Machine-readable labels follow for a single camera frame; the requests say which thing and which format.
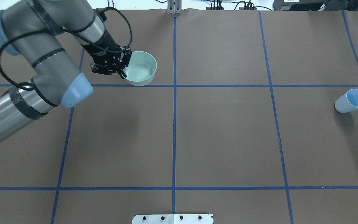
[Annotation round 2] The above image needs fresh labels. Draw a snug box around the green ceramic bowl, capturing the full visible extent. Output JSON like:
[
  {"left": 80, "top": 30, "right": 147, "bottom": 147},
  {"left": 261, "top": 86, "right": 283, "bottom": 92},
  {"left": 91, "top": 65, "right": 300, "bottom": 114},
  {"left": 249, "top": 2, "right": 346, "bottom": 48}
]
[{"left": 124, "top": 51, "right": 157, "bottom": 86}]

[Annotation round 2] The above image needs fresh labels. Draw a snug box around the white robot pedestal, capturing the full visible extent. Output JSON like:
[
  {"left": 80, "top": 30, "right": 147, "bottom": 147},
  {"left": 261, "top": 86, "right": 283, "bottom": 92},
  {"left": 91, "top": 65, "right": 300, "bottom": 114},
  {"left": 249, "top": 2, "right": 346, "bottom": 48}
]
[{"left": 132, "top": 214, "right": 214, "bottom": 224}]

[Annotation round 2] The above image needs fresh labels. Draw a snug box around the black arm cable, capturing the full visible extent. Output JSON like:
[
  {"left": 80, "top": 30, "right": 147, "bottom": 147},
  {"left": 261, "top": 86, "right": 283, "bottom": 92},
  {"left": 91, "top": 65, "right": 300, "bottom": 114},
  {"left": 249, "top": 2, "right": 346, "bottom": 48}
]
[{"left": 0, "top": 6, "right": 133, "bottom": 91}]

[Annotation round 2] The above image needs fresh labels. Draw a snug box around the brown paper table cover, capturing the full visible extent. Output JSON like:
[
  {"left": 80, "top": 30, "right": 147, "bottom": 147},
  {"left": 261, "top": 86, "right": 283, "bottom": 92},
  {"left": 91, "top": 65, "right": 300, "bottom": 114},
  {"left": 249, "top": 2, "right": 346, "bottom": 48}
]
[{"left": 0, "top": 9, "right": 358, "bottom": 224}]

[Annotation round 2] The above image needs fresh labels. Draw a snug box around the aluminium frame post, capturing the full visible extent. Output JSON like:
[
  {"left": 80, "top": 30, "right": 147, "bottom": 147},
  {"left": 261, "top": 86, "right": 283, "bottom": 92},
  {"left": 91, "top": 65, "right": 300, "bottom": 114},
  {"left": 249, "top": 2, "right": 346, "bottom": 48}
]
[{"left": 167, "top": 0, "right": 183, "bottom": 15}]

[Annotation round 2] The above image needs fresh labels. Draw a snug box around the light blue cup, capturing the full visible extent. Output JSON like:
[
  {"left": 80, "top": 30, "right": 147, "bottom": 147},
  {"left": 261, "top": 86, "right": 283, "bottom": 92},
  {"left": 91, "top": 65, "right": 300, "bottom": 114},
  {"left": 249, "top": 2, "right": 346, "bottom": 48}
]
[{"left": 334, "top": 88, "right": 358, "bottom": 113}]

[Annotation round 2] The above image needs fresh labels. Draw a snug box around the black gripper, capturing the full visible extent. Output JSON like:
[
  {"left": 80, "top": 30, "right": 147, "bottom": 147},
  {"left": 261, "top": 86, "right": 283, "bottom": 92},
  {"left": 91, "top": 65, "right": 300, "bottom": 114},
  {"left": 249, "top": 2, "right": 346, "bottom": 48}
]
[{"left": 91, "top": 47, "right": 132, "bottom": 78}]

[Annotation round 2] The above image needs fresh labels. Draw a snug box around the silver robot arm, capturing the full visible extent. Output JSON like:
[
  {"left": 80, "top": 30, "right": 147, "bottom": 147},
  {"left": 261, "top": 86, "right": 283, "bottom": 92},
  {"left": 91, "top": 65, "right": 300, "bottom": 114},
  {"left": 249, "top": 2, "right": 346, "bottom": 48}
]
[{"left": 0, "top": 0, "right": 133, "bottom": 142}]

